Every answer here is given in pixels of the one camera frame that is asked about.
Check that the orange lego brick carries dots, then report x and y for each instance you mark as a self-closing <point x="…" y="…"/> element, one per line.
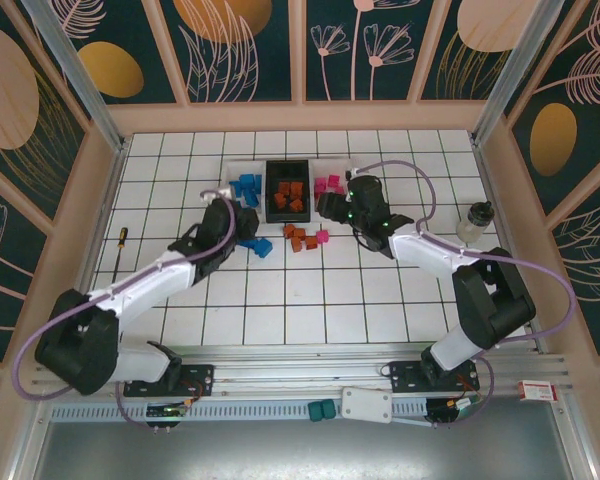
<point x="296" y="245"/>
<point x="289" y="230"/>
<point x="296" y="189"/>
<point x="296" y="205"/>
<point x="311" y="243"/>
<point x="283" y="188"/>
<point x="279" y="200"/>
<point x="300" y="234"/>

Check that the white plastic container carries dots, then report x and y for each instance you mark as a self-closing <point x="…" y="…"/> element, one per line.
<point x="325" y="165"/>
<point x="230" y="170"/>

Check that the black plastic container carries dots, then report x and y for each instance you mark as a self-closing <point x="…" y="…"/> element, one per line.
<point x="287" y="170"/>

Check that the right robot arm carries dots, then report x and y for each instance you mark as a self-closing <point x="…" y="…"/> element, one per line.
<point x="430" y="255"/>

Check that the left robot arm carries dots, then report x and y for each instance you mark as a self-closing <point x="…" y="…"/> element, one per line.
<point x="140" y="285"/>

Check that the yellow black screwdriver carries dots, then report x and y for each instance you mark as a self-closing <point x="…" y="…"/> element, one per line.
<point x="119" y="255"/>

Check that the clear jar with black cap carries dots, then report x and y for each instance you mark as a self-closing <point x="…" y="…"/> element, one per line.
<point x="472" y="225"/>

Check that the small electronics board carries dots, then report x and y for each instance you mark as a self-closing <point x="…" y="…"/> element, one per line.
<point x="166" y="411"/>
<point x="452" y="407"/>

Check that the white plastic cover plate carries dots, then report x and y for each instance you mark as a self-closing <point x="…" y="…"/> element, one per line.
<point x="367" y="404"/>

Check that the green rubber block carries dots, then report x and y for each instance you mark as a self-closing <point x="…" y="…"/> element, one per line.
<point x="328" y="410"/>
<point x="314" y="411"/>

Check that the grey metal panel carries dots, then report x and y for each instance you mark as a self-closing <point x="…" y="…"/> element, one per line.
<point x="300" y="450"/>

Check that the red white small box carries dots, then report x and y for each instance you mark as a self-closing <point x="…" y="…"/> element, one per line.
<point x="536" y="390"/>

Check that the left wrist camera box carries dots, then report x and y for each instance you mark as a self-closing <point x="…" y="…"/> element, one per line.
<point x="220" y="192"/>

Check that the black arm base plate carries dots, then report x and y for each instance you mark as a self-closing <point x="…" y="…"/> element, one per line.
<point x="197" y="377"/>
<point x="405" y="375"/>

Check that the aluminium mounting rail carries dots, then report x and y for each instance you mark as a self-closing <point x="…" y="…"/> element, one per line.
<point x="300" y="372"/>

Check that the aluminium frame post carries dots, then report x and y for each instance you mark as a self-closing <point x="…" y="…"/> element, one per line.
<point x="510" y="75"/>
<point x="80" y="75"/>

